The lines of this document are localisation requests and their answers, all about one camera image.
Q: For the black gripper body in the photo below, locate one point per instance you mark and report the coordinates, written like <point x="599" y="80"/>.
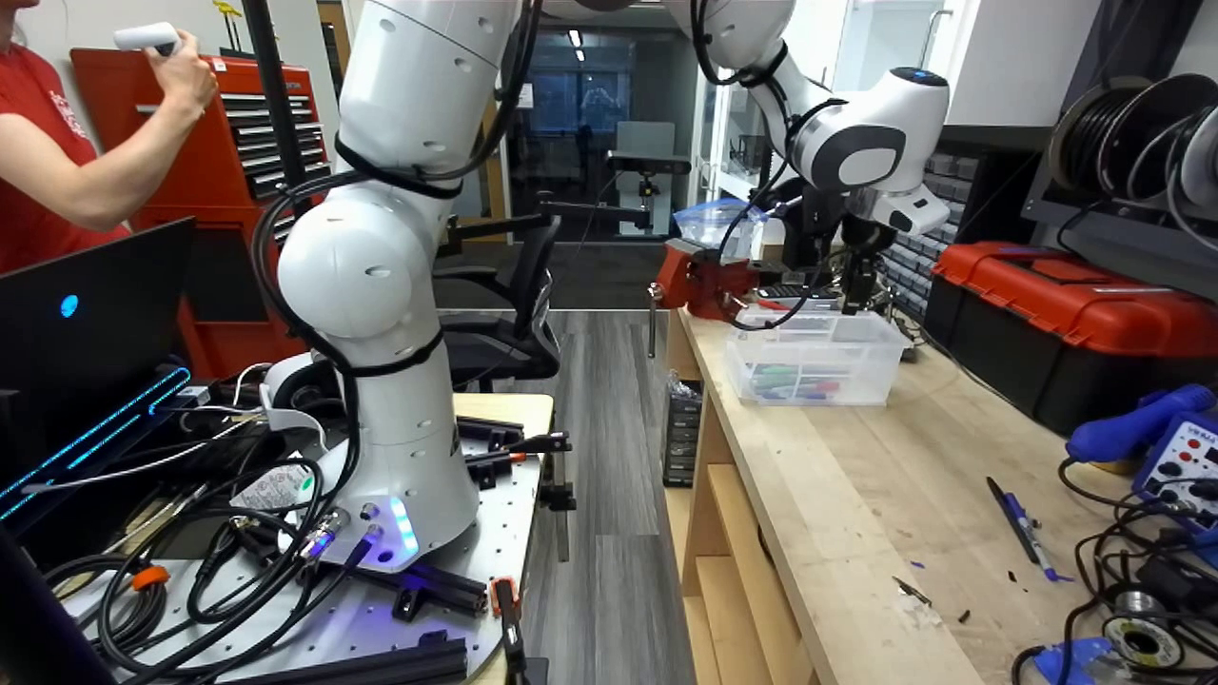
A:
<point x="862" y="239"/>

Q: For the white handheld controller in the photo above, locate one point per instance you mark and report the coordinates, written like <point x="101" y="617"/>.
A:
<point x="144" y="36"/>

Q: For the person forearm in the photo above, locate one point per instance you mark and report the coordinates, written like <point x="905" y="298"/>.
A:
<point x="96" y="171"/>

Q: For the metal robot base table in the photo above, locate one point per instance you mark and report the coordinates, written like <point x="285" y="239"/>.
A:
<point x="481" y="535"/>

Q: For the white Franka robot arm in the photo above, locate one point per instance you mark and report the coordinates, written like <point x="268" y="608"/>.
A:
<point x="381" y="279"/>

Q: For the clear plastic container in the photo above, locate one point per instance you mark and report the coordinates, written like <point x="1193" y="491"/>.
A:
<point x="814" y="362"/>

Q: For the blue pen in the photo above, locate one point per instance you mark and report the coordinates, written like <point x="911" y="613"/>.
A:
<point x="1024" y="532"/>

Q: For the person hand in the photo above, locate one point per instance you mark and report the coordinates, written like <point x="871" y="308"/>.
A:
<point x="189" y="72"/>

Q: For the large black parts drawer cabinet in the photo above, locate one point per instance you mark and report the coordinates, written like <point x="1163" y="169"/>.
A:
<point x="920" y="241"/>

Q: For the red bench vise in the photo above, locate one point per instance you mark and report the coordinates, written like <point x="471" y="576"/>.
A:
<point x="705" y="279"/>

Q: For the clear plastic bag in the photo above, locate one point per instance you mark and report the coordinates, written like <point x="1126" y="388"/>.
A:
<point x="717" y="227"/>

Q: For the red and black toolbox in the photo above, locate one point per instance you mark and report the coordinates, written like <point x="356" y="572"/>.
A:
<point x="1079" y="326"/>

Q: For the black office chair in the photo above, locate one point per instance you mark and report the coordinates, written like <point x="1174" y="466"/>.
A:
<point x="507" y="306"/>

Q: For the blue soldering station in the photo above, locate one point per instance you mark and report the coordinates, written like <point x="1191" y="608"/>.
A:
<point x="1183" y="466"/>

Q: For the round metal solder reel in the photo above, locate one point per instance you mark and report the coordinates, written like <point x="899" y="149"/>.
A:
<point x="1145" y="631"/>

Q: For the black orange bar clamp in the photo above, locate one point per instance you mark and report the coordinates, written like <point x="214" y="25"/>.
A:
<point x="512" y="631"/>

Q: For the red tool chest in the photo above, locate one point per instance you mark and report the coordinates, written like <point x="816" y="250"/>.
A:
<point x="254" y="127"/>

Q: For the black laptop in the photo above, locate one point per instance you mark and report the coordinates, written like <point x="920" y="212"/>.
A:
<point x="91" y="308"/>

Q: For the black box with blue trim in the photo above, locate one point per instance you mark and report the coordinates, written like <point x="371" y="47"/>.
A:
<point x="80" y="444"/>

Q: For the person torso red shirt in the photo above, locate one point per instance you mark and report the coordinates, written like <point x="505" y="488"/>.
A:
<point x="38" y="140"/>

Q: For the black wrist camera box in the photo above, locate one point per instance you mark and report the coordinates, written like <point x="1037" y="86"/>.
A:
<point x="807" y="231"/>

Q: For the black camera stand pole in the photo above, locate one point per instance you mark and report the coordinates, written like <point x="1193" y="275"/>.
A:
<point x="273" y="89"/>

